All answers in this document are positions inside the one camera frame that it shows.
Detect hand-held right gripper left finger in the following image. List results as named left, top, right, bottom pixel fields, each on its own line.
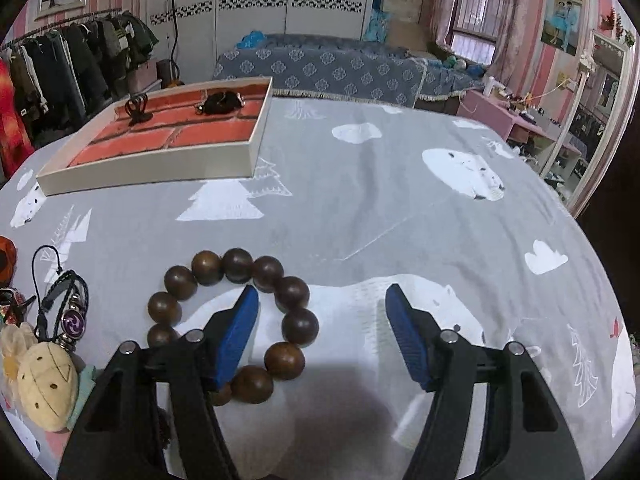
left=57, top=284, right=261, bottom=480

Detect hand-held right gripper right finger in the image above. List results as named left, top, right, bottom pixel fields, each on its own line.
left=385, top=283, right=586, bottom=480

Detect brown wooden bead bracelet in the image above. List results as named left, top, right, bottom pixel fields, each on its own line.
left=146, top=248, right=321, bottom=407

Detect white tray with red lining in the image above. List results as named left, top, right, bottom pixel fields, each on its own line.
left=36, top=76, right=274, bottom=197

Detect yellow and pink plush toy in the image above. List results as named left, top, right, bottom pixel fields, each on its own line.
left=15, top=342, right=98, bottom=433

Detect orange fuzzy hair accessory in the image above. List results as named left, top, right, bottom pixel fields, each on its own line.
left=0, top=235, right=18, bottom=286

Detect grey polar bear printed blanket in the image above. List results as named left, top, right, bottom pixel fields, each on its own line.
left=0, top=95, right=636, bottom=480

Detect black scrunchie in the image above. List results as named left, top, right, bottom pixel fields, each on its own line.
left=194, top=90, right=245, bottom=116

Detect pink desk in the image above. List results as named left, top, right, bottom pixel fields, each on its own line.
left=457, top=89, right=583, bottom=161

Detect pink storage box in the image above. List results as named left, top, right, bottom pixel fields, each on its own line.
left=127, top=60, right=163, bottom=96

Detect garment steamer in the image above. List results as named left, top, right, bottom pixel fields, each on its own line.
left=157, top=0, right=186, bottom=88

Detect bed with blue patterned cover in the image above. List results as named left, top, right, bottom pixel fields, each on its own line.
left=212, top=34, right=488, bottom=108

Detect green plush toy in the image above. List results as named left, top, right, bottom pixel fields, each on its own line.
left=440, top=55, right=481, bottom=73

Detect white framed mirror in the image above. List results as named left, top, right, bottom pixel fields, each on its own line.
left=540, top=30, right=631, bottom=216

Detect row of hanging clothes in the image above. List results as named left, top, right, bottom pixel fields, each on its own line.
left=0, top=10, right=161, bottom=181

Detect teal hanging bag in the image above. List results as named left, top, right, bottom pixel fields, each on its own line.
left=365, top=0, right=396, bottom=41

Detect window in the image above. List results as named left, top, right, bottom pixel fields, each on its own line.
left=447, top=0, right=508, bottom=63

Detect built-in shelf alcove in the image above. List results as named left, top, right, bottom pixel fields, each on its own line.
left=370, top=0, right=441, bottom=43

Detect pink curtain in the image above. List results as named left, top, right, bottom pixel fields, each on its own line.
left=492, top=0, right=538, bottom=78
left=432, top=0, right=463, bottom=46

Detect metal clothes rack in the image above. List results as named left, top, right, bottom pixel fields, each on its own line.
left=0, top=7, right=123, bottom=51

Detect red artificial flowers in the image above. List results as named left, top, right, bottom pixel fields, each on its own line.
left=600, top=7, right=636, bottom=46

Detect braided bracelet with purple charm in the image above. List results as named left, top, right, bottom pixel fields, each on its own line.
left=42, top=270, right=91, bottom=356

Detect black lanyard strap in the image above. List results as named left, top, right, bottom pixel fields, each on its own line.
left=31, top=245, right=71, bottom=336

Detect wall poster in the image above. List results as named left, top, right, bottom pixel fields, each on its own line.
left=541, top=0, right=583, bottom=56

